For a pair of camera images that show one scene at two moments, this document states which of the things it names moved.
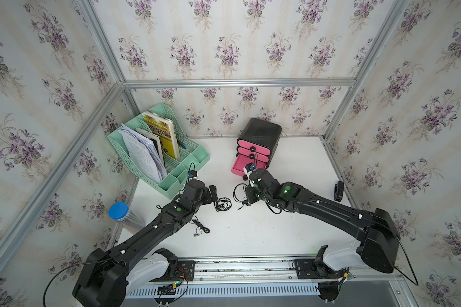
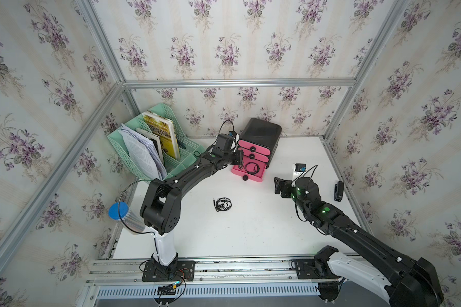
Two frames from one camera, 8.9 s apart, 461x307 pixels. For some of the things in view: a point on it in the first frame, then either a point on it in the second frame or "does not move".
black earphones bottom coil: x=245 y=202 to x=251 y=167
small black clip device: x=339 y=190 does not move
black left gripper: x=208 y=199 to x=238 y=155
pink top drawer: x=254 y=147 does not move
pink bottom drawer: x=242 y=160 does not move
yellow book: x=164 y=128 does not move
